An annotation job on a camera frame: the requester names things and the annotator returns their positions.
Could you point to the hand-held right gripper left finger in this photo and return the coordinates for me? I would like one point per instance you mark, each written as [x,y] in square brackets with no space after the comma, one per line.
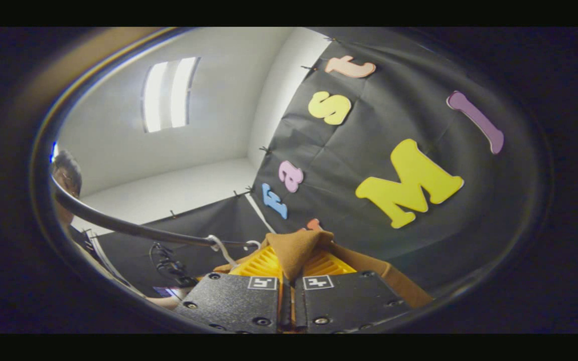
[234,301]

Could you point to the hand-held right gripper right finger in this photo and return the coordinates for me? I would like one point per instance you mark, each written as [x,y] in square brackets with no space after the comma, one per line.
[344,301]

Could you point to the brown jacket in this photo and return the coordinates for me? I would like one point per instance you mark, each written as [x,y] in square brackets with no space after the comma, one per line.
[296,248]

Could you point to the white clothes hanger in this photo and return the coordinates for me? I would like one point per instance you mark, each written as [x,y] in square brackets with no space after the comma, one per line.
[253,243]
[221,250]

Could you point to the person's torso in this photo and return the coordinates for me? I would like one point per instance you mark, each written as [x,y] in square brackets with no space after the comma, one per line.
[101,260]

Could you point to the person's head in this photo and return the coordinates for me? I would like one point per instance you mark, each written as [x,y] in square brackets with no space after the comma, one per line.
[65,175]

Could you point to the ceiling light panel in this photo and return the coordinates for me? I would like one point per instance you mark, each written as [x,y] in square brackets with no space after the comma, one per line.
[171,93]

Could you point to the black clothes rail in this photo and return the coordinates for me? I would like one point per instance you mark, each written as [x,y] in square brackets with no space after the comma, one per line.
[118,225]

